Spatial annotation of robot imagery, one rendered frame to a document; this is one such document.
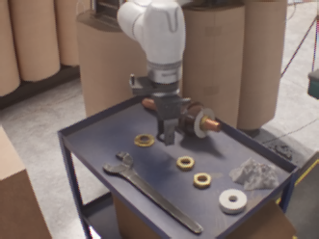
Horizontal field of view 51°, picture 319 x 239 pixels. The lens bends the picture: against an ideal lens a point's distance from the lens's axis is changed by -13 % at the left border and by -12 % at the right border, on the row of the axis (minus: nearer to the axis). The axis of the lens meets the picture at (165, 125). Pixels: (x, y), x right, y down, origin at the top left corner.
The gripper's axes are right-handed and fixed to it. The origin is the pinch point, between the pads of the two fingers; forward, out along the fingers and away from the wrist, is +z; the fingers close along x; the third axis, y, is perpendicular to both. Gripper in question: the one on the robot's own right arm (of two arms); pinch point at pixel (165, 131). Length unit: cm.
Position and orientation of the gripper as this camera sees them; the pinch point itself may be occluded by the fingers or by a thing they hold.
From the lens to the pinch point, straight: 105.8
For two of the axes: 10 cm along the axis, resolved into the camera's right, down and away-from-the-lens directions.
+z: 0.1, 8.2, 5.7
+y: 9.6, -1.7, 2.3
